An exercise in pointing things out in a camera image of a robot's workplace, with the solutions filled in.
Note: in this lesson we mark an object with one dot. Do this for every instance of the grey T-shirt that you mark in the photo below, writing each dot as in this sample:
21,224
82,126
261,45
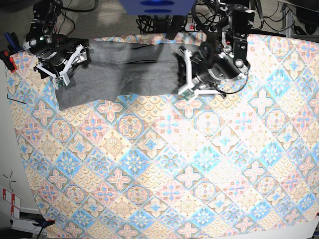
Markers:
122,69

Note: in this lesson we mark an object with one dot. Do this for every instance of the blue clamp upper left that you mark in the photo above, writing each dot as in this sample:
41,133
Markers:
13,43

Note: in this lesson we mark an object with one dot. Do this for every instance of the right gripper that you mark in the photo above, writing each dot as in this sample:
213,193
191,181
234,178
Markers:
59,65

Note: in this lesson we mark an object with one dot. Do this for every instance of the patterned colourful tablecloth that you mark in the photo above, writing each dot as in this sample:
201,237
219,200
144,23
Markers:
163,168

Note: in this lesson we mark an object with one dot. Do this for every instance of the red white label sheet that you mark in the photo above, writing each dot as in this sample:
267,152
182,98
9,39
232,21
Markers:
11,203

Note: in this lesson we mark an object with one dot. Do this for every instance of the blue clamp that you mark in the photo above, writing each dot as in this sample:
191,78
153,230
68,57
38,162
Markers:
43,224
13,43

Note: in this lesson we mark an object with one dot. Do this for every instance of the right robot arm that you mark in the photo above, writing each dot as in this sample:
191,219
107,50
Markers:
43,37

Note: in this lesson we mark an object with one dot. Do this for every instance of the red black clamp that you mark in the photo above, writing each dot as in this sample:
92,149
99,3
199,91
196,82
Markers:
8,61

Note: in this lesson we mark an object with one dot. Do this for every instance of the white power strip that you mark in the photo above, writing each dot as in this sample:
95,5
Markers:
193,27

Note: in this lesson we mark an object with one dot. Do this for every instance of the blue clamp lower left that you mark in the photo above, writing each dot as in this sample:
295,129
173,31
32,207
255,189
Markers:
43,224

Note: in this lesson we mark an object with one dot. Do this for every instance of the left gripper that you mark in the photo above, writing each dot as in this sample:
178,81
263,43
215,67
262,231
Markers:
194,79

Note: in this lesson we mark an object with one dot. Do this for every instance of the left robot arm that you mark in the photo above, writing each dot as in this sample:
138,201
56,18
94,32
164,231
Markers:
223,56

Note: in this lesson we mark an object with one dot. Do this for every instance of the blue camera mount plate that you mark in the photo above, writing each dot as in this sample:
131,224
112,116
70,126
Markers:
157,7

